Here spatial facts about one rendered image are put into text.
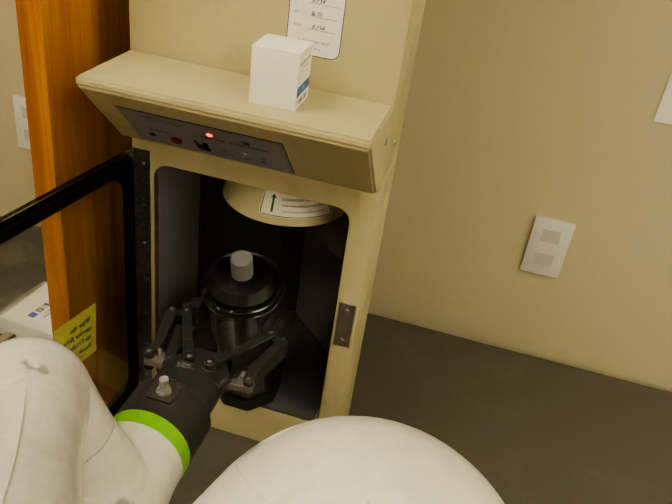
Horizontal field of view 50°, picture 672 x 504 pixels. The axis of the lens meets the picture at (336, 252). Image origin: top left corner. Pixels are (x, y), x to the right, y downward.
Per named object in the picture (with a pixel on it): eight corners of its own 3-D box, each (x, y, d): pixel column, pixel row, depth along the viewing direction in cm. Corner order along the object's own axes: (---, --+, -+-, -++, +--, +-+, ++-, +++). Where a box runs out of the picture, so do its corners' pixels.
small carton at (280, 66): (263, 88, 78) (267, 32, 75) (307, 97, 78) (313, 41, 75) (248, 102, 74) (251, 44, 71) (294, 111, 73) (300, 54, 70)
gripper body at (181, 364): (211, 392, 76) (243, 341, 84) (138, 371, 77) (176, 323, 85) (208, 442, 80) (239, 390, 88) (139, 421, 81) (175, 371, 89)
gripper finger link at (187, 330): (195, 384, 85) (183, 385, 85) (190, 326, 94) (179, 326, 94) (196, 359, 83) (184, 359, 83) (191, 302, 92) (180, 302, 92)
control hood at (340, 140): (129, 128, 89) (127, 48, 84) (382, 186, 84) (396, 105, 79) (78, 162, 79) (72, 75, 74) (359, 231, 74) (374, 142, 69)
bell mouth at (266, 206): (249, 157, 108) (252, 123, 106) (362, 184, 106) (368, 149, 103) (201, 207, 94) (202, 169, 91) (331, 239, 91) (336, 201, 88)
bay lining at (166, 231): (218, 289, 130) (228, 103, 111) (356, 326, 126) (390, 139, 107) (155, 374, 109) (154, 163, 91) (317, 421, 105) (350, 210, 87)
